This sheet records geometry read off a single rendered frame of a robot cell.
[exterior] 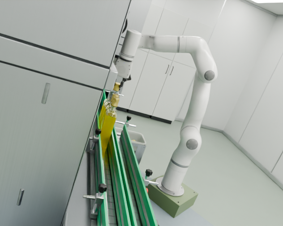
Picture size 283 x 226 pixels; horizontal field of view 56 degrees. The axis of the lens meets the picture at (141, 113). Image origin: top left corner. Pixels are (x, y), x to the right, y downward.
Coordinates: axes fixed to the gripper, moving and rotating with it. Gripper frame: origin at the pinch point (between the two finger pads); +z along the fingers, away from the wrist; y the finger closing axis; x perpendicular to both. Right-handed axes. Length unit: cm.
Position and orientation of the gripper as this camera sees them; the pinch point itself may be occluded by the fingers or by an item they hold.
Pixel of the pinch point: (117, 83)
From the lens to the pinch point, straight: 160.6
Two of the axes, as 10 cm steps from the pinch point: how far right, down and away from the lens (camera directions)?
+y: 9.3, 3.6, 0.0
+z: -3.3, 8.6, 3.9
